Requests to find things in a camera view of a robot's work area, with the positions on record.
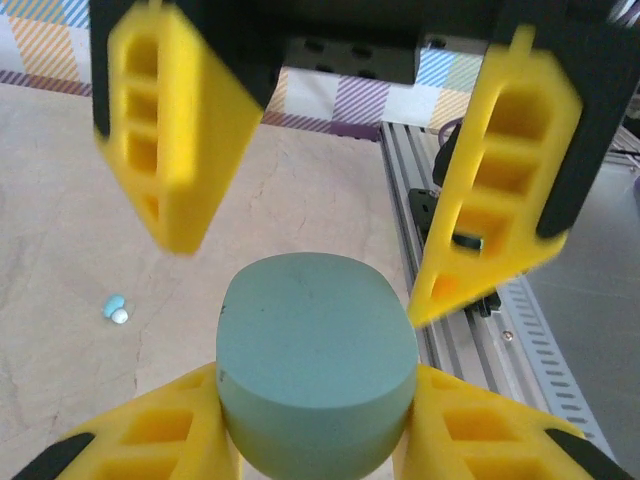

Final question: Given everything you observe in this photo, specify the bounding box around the grey metal sheet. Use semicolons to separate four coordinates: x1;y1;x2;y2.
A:
524;149;640;480

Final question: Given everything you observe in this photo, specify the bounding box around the grey slotted cable duct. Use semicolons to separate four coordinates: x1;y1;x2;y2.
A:
492;277;617;459

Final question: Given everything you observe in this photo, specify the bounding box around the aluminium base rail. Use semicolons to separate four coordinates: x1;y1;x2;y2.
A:
378;121;551;421

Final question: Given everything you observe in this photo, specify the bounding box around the teal wireless earbud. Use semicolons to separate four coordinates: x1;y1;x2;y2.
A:
101;294;130;325

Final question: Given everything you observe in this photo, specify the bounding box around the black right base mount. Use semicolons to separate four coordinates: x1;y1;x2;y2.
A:
407;187;503;320

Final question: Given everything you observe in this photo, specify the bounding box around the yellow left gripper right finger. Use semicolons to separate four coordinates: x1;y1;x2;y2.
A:
399;362;636;480

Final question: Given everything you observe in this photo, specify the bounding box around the teal earbud charging case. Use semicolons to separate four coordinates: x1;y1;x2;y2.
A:
215;251;419;480

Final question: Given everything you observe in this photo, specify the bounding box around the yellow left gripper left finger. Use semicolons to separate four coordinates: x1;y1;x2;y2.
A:
9;360;241;480

